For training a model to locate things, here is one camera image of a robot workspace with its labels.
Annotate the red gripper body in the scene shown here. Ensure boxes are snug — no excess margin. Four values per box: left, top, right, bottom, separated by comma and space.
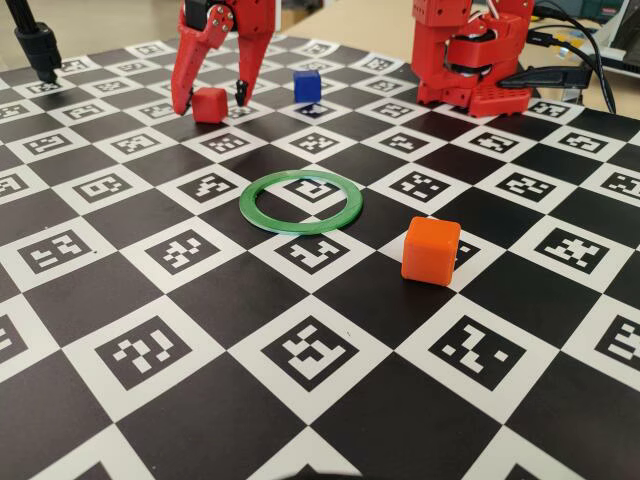
179, 0, 278, 38

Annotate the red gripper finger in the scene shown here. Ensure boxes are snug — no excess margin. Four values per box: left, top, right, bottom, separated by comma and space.
171, 5, 237, 118
234, 31, 276, 108

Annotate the red cube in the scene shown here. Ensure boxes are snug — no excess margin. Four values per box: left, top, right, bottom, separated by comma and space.
191, 86, 230, 125

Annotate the blue cube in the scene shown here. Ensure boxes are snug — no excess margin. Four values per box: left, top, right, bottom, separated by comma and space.
292, 69, 322, 104

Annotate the orange cube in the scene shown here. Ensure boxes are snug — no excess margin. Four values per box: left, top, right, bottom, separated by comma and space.
400, 216, 462, 288

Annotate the cardboard box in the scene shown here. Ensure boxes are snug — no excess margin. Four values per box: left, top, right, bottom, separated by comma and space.
275, 6, 312, 34

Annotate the black tripod leg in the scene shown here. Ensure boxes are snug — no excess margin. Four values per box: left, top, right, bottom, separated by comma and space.
10, 0, 64, 85

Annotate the black white marker checkerboard mat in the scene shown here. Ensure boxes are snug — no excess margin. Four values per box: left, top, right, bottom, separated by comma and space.
0, 28, 640, 480

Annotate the black usb plug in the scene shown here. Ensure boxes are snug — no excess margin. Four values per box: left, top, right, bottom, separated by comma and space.
526, 29, 572, 50

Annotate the green tool case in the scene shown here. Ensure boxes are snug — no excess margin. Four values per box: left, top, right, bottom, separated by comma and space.
579, 0, 635, 22

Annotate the white grey device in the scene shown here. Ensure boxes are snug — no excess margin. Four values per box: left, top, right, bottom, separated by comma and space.
594, 9, 640, 79

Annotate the green flat ring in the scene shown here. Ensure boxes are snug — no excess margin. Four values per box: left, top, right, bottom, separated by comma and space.
238, 169, 365, 237

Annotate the thick black cable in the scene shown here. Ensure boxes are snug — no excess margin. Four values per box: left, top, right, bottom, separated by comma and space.
532, 0, 617, 115

